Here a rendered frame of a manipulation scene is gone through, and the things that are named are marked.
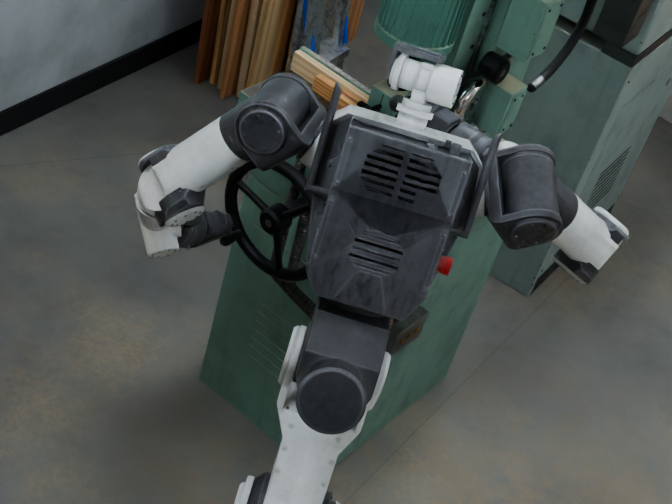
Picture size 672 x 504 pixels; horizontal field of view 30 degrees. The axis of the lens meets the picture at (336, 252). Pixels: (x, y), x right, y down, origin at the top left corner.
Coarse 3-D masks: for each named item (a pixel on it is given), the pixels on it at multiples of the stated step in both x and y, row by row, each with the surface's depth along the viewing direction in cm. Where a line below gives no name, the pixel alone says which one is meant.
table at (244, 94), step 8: (288, 72) 296; (264, 80) 291; (304, 80) 295; (248, 88) 287; (256, 88) 288; (240, 96) 286; (248, 96) 285; (320, 96) 292; (328, 104) 290; (280, 176) 274; (480, 224) 278; (456, 240) 272
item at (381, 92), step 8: (384, 80) 278; (376, 88) 275; (384, 88) 275; (376, 96) 276; (384, 96) 274; (368, 104) 278; (376, 104) 277; (384, 104) 275; (384, 112) 276; (392, 112) 275
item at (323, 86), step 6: (318, 78) 290; (324, 78) 291; (318, 84) 291; (324, 84) 290; (330, 84) 289; (318, 90) 292; (324, 90) 290; (330, 90) 289; (342, 90) 288; (324, 96) 291; (330, 96) 290; (354, 96) 288
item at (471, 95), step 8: (480, 80) 278; (472, 88) 277; (480, 88) 278; (464, 96) 277; (472, 96) 277; (480, 96) 281; (456, 104) 278; (464, 104) 277; (472, 104) 280; (480, 104) 283; (456, 112) 279; (464, 112) 278; (472, 112) 282; (464, 120) 281; (472, 120) 285
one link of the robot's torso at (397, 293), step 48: (336, 96) 198; (336, 144) 203; (384, 144) 191; (432, 144) 196; (336, 192) 193; (384, 192) 223; (432, 192) 204; (480, 192) 201; (336, 240) 197; (384, 240) 196; (432, 240) 195; (336, 288) 201; (384, 288) 200
